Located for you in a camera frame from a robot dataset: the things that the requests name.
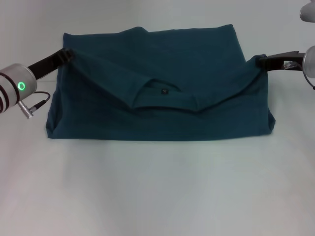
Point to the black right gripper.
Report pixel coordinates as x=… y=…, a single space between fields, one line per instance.
x=285 y=61

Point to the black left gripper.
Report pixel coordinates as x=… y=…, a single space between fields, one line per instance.
x=46 y=64

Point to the teal t-shirt with white lettering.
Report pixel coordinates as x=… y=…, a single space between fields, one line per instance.
x=160 y=86

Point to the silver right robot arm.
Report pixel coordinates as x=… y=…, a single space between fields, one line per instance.
x=310 y=61

